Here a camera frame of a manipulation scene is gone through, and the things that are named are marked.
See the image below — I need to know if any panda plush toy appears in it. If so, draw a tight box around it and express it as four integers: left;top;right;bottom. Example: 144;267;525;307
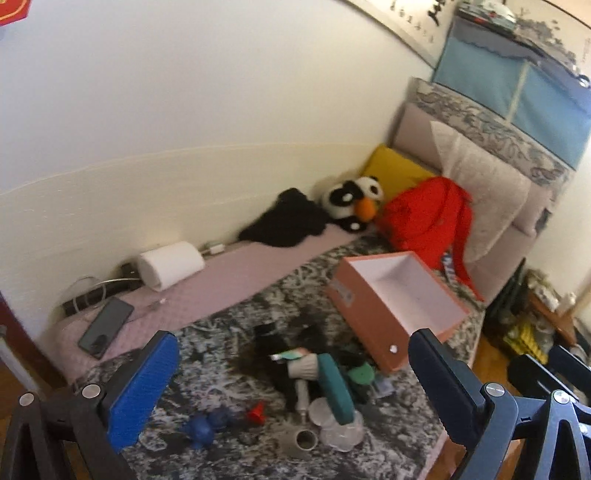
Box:
318;176;386;232

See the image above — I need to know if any grey patterned blanket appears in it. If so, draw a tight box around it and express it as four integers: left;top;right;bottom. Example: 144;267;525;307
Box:
69;233;485;480

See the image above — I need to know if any black fluffy garment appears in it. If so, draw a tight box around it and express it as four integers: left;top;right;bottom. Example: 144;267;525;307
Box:
238;188;331;247

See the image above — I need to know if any small red toy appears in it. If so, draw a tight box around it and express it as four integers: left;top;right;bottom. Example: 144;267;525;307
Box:
244;401;269;426

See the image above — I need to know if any grey floral headboard cover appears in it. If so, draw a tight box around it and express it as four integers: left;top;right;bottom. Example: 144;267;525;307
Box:
409;78;575;199

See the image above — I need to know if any wall scroll painting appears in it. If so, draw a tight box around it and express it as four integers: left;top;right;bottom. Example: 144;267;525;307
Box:
346;0;591;88

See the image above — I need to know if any dark green bag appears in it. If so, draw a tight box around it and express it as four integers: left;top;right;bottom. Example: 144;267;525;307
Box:
489;258;529;333

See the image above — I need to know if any black smartphone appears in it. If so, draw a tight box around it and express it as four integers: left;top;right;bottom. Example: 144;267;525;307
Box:
78;296;134;360

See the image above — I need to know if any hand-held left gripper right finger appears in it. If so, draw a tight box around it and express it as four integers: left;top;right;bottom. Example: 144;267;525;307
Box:
407;329;591;480

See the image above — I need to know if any yellow black bag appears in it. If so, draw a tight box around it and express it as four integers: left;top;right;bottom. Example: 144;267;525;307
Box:
503;320;550;365

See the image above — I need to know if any grey cup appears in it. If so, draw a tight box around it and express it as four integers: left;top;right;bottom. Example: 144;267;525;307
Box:
279;427;320;457

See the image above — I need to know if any white fluffy pillow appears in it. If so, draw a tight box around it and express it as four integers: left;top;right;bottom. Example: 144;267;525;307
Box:
429;121;532;264

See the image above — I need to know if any black power strip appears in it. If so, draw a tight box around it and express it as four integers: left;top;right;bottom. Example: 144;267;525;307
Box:
62;263;144;317

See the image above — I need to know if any blue fabric wardrobe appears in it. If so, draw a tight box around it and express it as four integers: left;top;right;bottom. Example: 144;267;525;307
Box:
431;9;591;171

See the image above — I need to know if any wooden nightstand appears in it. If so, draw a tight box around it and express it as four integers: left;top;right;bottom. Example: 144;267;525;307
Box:
526;291;580;347

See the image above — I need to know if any blue toy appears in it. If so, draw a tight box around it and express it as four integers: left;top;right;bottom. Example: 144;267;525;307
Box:
178;407;234;449

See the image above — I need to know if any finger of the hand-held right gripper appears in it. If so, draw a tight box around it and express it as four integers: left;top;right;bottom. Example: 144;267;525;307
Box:
549;344;591;393
507;353;580;403

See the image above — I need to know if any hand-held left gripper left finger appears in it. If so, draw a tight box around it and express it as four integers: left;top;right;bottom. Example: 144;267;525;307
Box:
0;330;181;480

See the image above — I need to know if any yellow pillow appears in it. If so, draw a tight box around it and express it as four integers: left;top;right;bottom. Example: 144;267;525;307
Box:
359;144;437;201

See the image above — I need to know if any white cable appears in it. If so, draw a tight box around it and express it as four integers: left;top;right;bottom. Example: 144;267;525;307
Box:
65;276;167;319

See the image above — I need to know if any red wall ornament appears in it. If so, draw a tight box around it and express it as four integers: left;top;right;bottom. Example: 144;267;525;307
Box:
0;0;32;26

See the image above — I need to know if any white toilet paper roll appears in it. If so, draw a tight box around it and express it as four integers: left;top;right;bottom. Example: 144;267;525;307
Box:
137;241;205;292

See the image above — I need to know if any beige padded headboard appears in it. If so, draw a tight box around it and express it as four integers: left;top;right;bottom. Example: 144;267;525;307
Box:
390;102;555;305

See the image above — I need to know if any pink quilted mat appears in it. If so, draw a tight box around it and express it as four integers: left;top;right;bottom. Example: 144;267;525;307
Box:
55;226;365;384

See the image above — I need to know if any red backpack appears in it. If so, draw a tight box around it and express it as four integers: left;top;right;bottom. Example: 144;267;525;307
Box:
376;176;485;303

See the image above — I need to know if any black cloth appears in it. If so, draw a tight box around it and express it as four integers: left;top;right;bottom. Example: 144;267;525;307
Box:
240;318;370;407

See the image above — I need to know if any clear ribbed plastic bottle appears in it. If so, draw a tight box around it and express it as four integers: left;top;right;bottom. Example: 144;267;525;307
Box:
308;398;365;449

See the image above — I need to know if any pink cardboard box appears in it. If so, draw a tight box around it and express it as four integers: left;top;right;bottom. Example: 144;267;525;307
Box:
327;251;472;374

